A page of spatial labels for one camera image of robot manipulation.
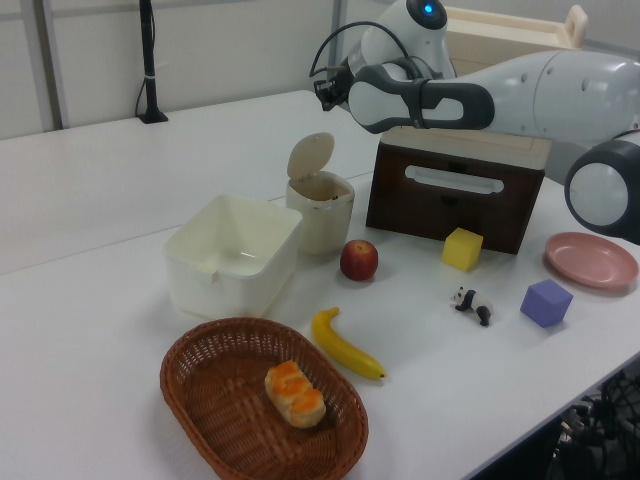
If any pink plate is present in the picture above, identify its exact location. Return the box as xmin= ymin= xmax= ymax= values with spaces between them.
xmin=543 ymin=231 xmax=640 ymax=291

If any yellow foam cube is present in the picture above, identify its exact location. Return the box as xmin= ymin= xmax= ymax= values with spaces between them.
xmin=441 ymin=227 xmax=485 ymax=273

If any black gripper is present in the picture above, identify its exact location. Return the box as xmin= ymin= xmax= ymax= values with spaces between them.
xmin=314 ymin=67 xmax=354 ymax=112

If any dark brown wooden box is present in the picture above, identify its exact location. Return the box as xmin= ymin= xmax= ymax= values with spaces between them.
xmin=364 ymin=139 xmax=546 ymax=256

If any small panda figurine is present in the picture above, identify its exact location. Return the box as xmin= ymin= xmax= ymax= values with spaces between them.
xmin=448 ymin=286 xmax=495 ymax=328

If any white plastic square bin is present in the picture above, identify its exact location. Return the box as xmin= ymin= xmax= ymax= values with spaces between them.
xmin=163 ymin=193 xmax=305 ymax=321

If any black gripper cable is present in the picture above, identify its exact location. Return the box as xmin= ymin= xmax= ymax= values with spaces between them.
xmin=308 ymin=19 xmax=419 ymax=79

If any black pole with base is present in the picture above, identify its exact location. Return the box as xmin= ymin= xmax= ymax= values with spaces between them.
xmin=134 ymin=0 xmax=170 ymax=125

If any yellow banana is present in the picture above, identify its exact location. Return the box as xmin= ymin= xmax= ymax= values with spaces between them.
xmin=310 ymin=306 xmax=388 ymax=382

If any orange glazed bread loaf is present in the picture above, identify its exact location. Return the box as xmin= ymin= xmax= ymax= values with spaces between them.
xmin=263 ymin=360 xmax=327 ymax=430

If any small cream lidded trash can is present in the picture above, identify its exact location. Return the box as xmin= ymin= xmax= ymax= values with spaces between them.
xmin=284 ymin=131 xmax=356 ymax=256

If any red apple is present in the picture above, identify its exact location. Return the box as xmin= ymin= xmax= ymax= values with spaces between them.
xmin=339 ymin=239 xmax=380 ymax=282

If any purple foam cube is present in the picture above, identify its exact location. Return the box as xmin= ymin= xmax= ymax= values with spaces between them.
xmin=519 ymin=278 xmax=575 ymax=329

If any brown wicker oval basket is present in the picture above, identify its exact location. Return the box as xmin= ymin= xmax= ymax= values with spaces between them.
xmin=159 ymin=317 xmax=370 ymax=480

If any black cable tangle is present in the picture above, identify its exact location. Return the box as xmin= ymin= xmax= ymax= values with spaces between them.
xmin=549 ymin=369 xmax=640 ymax=480

